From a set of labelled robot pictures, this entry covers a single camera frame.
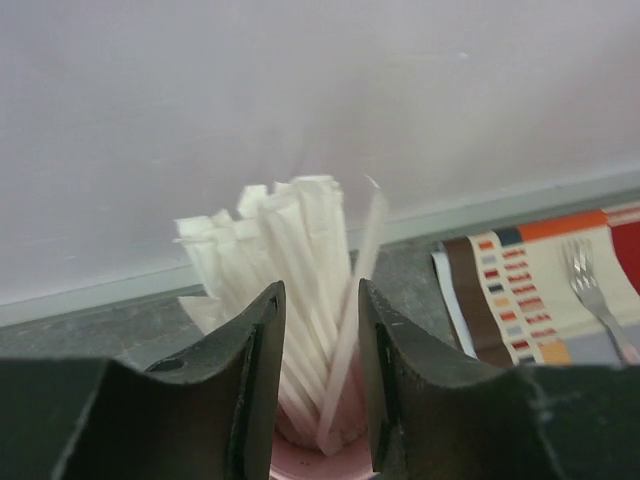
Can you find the colourful patchwork placemat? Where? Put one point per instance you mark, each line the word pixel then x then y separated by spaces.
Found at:
pixel 508 292

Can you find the pink straw holder cup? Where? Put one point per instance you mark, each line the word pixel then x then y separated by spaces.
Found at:
pixel 290 460

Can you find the pink handled fork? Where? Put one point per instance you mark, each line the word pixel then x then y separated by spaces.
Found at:
pixel 579 267

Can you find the single white straw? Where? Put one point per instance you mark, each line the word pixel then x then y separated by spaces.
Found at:
pixel 342 417

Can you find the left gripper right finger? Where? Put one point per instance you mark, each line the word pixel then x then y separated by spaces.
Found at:
pixel 436 413

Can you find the white wrapped straws bundle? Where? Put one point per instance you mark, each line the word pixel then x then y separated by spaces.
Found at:
pixel 295 233

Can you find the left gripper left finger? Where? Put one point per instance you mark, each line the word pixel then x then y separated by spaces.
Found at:
pixel 205 412

